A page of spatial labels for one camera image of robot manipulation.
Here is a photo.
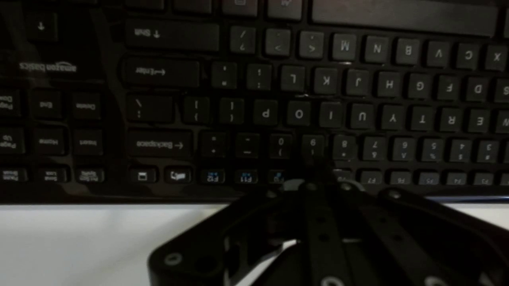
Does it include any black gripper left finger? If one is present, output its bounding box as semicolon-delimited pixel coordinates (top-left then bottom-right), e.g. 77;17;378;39
147;167;341;286

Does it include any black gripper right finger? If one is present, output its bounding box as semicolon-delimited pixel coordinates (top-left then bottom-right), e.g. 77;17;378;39
329;179;509;286

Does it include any black computer keyboard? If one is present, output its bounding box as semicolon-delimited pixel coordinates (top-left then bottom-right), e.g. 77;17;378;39
0;0;509;206

